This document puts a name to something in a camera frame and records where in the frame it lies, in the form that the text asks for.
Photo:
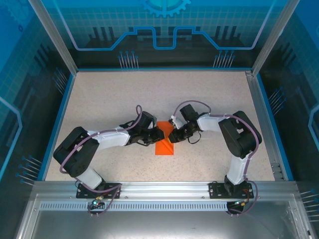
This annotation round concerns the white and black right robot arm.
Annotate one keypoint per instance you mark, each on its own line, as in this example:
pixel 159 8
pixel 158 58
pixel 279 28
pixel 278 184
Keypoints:
pixel 211 123

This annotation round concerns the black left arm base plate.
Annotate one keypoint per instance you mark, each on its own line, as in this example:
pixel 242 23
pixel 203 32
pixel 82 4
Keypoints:
pixel 82 192

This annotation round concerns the steel front tray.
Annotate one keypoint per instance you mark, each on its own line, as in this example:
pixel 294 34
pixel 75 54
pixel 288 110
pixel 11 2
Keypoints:
pixel 159 224

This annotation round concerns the orange square paper sheet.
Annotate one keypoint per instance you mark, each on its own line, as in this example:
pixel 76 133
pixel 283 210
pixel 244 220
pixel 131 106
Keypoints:
pixel 164 149

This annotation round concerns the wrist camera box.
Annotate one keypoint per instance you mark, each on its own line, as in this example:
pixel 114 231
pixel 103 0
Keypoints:
pixel 154 122
pixel 176 122

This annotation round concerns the aluminium mounting rail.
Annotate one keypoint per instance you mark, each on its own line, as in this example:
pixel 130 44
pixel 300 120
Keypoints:
pixel 162 189

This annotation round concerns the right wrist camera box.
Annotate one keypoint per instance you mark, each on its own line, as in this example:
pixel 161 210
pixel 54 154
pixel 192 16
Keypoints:
pixel 176 122

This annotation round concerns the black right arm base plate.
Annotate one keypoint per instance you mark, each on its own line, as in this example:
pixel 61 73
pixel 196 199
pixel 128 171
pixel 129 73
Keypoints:
pixel 216 190

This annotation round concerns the aluminium side rail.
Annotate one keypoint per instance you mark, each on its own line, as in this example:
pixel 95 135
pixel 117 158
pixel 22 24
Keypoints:
pixel 260 109

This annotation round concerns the aluminium frame post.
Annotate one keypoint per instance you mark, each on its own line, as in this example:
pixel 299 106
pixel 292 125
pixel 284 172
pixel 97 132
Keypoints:
pixel 56 39
pixel 274 37

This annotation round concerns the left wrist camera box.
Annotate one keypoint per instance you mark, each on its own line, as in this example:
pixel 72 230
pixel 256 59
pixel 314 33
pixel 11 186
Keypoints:
pixel 154 122

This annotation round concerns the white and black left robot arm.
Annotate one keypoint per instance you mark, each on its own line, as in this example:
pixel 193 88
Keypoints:
pixel 112 140

